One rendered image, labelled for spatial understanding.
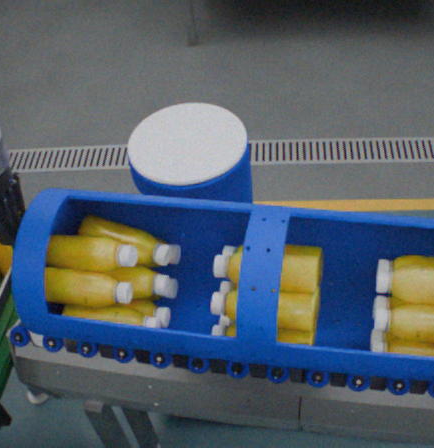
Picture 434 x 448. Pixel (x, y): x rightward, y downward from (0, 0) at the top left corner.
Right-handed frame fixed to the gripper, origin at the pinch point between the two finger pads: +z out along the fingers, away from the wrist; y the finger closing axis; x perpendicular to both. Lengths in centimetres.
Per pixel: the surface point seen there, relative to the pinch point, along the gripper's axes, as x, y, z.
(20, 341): -3.4, 9.4, 19.9
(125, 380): 18.1, 10.5, 27.5
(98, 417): 4, 8, 57
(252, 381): 44, 9, 23
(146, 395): 22.2, 11.6, 30.6
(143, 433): 5, -6, 97
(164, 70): -42, -208, 116
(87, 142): -65, -151, 116
